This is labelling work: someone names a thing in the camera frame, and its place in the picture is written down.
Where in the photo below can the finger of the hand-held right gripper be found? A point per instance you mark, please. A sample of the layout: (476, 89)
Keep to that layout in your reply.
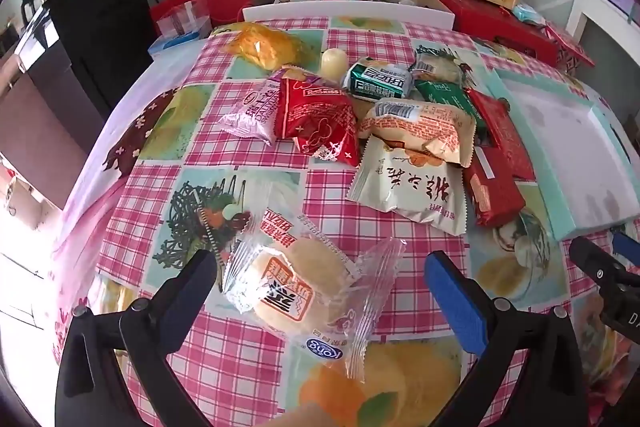
(597, 264)
(629, 249)

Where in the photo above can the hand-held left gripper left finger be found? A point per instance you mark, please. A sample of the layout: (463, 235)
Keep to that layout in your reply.
(196, 283)

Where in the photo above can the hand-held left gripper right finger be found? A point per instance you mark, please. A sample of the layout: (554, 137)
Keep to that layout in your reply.
(452, 302)

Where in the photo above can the clear-wrapped round bun packet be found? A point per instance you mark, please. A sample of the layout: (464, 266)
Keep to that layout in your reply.
(292, 282)

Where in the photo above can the teal shallow box tray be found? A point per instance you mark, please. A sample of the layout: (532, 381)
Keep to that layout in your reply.
(575, 152)

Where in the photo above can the red gold-pattern snack packet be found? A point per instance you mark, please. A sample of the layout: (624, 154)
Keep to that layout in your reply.
(492, 194)
(502, 132)

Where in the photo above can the cream black-script snack packet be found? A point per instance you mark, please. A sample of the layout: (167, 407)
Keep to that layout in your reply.
(407, 189)

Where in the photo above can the beige orange-print snack packet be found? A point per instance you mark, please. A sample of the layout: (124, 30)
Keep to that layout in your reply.
(425, 127)

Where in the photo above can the pink snack packet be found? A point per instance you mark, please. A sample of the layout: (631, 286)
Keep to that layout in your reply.
(252, 109)

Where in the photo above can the dark green snack packet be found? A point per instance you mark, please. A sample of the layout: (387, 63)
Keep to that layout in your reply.
(447, 99)

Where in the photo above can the red white-print snack packet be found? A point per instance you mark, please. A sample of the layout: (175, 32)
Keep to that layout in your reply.
(315, 117)

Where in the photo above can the green and white snack packet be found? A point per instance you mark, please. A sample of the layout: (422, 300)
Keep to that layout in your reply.
(377, 79)

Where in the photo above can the clear green-edged biscuit packet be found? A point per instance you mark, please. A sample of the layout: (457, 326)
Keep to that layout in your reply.
(440, 64)

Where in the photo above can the orange bread packet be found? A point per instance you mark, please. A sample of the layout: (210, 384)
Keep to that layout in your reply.
(262, 44)

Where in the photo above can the small pale yellow cake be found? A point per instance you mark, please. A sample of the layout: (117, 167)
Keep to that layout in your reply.
(334, 63)

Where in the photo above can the pink checked printed tablecloth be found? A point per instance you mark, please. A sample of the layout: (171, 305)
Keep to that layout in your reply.
(200, 177)

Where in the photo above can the red patterned box lid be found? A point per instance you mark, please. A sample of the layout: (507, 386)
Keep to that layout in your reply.
(570, 42)

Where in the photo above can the blue tissue pack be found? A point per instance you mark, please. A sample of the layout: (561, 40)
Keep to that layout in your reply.
(172, 44)

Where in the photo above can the light blue plastic packet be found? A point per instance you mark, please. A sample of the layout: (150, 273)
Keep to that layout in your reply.
(529, 14)

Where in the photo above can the large red gift box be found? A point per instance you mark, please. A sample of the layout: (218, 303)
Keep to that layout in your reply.
(492, 24)

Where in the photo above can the clear plastic box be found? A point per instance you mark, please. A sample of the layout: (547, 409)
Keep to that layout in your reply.
(182, 19)

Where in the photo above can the black cabinet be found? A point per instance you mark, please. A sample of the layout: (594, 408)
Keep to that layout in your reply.
(100, 37)

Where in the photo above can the white furniture frame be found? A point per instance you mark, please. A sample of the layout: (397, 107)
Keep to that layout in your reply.
(582, 14)

